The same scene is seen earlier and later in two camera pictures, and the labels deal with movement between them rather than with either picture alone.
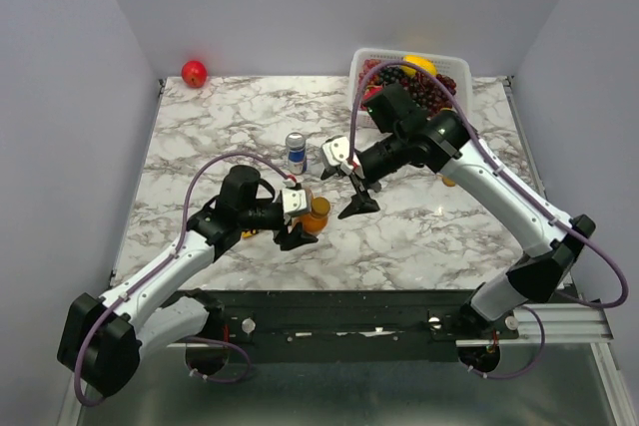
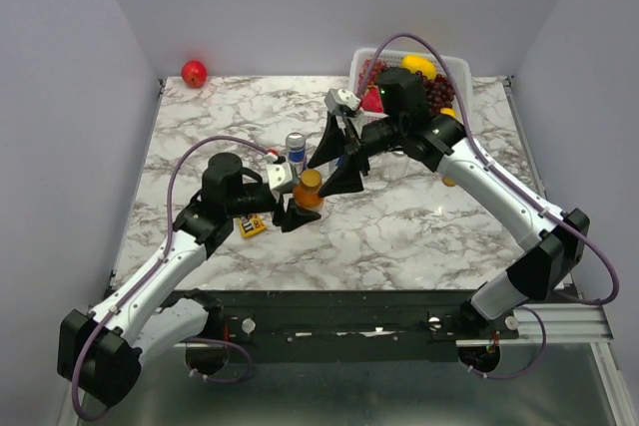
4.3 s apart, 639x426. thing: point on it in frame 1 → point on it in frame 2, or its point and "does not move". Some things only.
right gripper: x=360 y=202 → x=331 y=145
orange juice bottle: x=317 y=220 → x=307 y=194
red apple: x=194 y=74 does not move
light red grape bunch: x=373 y=79 does not move
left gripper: x=297 y=237 → x=294 y=217
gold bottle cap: x=320 y=206 → x=311 y=178
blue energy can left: x=297 y=153 does not move
